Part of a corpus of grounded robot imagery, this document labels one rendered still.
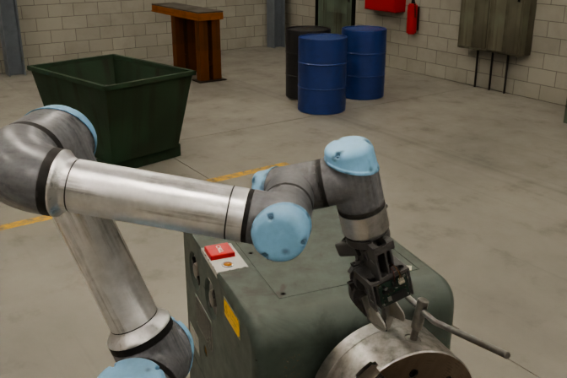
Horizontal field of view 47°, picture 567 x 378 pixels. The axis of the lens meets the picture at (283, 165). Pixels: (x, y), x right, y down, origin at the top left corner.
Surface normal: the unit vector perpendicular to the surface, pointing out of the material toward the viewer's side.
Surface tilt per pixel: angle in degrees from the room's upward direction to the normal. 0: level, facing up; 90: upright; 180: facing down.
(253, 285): 0
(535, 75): 90
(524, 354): 0
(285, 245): 90
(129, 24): 90
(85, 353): 0
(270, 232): 90
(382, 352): 18
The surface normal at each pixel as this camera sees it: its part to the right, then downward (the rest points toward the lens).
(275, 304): 0.00, -0.95
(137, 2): 0.56, 0.27
